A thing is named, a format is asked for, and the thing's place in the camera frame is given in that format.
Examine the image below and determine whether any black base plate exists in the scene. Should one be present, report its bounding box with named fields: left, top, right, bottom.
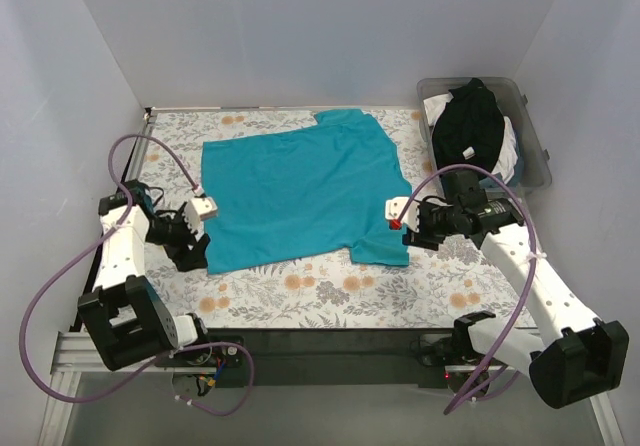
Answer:
left=154, top=334, right=513, bottom=390

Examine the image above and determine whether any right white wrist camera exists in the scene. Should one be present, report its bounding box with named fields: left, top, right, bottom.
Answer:
left=384, top=197, right=420, bottom=232

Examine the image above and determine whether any white garment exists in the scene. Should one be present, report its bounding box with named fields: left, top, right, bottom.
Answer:
left=423, top=84, right=519, bottom=183

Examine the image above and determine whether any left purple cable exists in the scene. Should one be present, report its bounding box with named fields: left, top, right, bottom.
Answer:
left=18, top=134, right=255, bottom=416

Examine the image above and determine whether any aluminium frame rail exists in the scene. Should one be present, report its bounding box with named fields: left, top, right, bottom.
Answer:
left=37, top=329, right=625, bottom=446

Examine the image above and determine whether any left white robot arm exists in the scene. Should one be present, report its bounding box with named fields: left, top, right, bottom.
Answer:
left=78, top=180, right=218, bottom=371

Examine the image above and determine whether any grey blue garment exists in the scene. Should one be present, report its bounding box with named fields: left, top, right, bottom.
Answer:
left=477, top=125, right=524, bottom=188

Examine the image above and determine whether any black t shirt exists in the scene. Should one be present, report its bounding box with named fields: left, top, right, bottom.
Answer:
left=431, top=78, right=505, bottom=172

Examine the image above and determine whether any teal t shirt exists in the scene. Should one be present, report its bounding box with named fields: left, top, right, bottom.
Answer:
left=201, top=109, right=411, bottom=274

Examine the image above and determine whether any clear plastic storage bin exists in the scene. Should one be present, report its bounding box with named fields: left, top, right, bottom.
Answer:
left=417, top=77, right=552, bottom=200

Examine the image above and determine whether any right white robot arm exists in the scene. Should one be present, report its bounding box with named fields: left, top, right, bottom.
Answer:
left=385, top=165, right=629, bottom=413

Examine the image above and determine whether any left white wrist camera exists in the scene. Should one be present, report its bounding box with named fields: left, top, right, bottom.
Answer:
left=184, top=196, right=218, bottom=223

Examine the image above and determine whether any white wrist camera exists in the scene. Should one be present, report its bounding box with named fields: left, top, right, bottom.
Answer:
left=384, top=197, right=420, bottom=232
left=184, top=196, right=218, bottom=223

